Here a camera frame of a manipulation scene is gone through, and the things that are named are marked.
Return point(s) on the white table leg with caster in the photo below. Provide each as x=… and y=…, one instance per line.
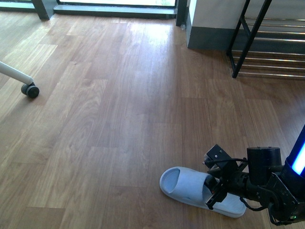
x=29, y=88

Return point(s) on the light blue slide slipper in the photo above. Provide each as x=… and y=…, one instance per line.
x=187, y=186

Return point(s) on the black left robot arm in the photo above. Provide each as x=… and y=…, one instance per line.
x=262, y=178

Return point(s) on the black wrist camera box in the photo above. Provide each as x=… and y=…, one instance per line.
x=216, y=157

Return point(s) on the black metal shoe rack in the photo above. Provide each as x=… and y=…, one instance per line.
x=269, y=39

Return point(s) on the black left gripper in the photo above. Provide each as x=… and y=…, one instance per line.
x=229, y=180

